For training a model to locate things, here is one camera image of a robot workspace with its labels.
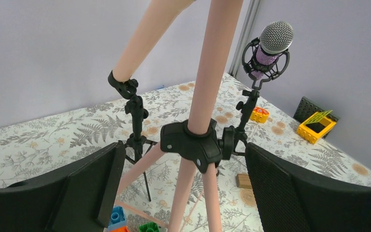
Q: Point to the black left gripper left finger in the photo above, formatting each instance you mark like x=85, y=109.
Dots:
x=77, y=197

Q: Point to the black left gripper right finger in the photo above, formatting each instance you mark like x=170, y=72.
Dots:
x=291, y=198

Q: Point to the pink music stand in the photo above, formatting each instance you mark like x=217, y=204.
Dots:
x=195, y=139

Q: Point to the light blue toy brick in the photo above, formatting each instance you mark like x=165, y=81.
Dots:
x=117, y=219

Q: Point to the small wooden block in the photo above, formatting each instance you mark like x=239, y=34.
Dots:
x=243, y=181

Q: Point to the green toy brick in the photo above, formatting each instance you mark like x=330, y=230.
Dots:
x=149, y=227

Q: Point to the small black tripod stand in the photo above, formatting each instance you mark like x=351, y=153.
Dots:
x=134, y=107

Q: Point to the black microphone tripod stand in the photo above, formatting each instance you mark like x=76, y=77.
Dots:
x=261, y=67

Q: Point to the yellow flower toy block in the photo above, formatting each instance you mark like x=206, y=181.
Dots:
x=259, y=115

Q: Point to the floral patterned table mat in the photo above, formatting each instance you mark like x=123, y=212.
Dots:
x=39, y=146

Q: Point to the purple glitter microphone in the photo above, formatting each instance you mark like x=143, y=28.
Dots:
x=275, y=38

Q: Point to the pink microphone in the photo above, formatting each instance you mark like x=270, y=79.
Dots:
x=157, y=18

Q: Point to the yellow window frame brick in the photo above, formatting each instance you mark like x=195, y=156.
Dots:
x=308, y=134

